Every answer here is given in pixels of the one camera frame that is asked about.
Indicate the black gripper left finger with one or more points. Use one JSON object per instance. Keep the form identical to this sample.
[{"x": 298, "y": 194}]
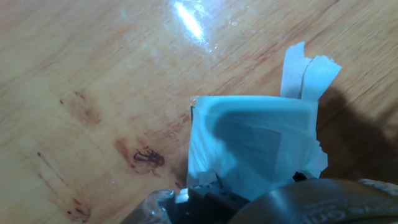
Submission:
[{"x": 205, "y": 208}]

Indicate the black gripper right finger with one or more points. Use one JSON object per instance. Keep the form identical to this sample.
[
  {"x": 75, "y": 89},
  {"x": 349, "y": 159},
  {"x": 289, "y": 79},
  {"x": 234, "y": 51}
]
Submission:
[{"x": 301, "y": 176}]

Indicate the orange wooden board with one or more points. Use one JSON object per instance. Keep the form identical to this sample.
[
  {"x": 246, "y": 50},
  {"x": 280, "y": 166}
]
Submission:
[{"x": 93, "y": 62}]

